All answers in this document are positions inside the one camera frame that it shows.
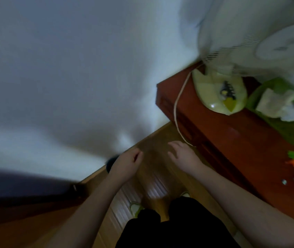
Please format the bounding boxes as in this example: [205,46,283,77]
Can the person's black shorts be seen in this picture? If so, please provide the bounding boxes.
[115,196,240,248]

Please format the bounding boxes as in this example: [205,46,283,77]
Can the person's left hand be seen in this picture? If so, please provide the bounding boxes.
[107,148,144,183]

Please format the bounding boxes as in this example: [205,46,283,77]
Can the folded beige paper towel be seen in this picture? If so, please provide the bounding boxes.
[255,87,294,118]

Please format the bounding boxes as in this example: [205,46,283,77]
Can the white table fan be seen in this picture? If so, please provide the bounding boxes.
[191,0,294,116]

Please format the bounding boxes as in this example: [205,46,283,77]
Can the red-brown wooden table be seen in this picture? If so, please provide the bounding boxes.
[155,60,294,231]

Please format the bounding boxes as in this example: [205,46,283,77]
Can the green glass dish with tissues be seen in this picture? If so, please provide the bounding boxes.
[245,77,294,145]

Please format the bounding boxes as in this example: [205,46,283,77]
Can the dark blue cup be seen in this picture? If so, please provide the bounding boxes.
[105,156,120,173]

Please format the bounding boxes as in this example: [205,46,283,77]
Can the person's right hand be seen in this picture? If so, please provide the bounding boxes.
[167,141,204,176]

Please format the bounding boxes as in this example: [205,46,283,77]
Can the wooden floor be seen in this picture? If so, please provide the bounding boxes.
[33,122,253,248]

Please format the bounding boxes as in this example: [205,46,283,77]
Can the dark wooden door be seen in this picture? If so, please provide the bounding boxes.
[0,183,90,248]

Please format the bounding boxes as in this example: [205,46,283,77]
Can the person's left forearm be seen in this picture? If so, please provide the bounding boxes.
[47,173,132,248]

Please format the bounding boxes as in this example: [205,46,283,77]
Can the white fan power cord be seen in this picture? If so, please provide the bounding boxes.
[173,64,204,147]

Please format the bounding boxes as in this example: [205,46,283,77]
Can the person's left shoe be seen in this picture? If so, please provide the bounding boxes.
[129,201,145,217]

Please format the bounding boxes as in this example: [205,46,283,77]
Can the person's right forearm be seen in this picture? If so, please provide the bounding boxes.
[188,164,294,248]

